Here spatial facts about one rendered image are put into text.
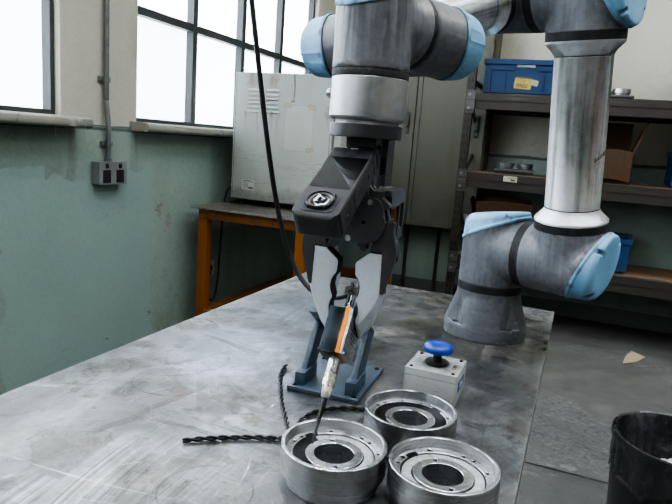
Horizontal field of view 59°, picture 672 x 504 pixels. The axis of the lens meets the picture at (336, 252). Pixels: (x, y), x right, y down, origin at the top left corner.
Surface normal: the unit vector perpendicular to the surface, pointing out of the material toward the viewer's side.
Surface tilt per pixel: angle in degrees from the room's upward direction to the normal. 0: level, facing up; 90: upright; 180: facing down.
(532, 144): 90
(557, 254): 99
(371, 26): 90
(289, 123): 90
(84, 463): 0
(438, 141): 90
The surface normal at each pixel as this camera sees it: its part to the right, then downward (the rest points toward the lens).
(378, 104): 0.19, 0.20
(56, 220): 0.92, 0.14
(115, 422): 0.07, -0.98
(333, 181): -0.11, -0.77
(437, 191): -0.38, 0.14
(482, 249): -0.69, 0.08
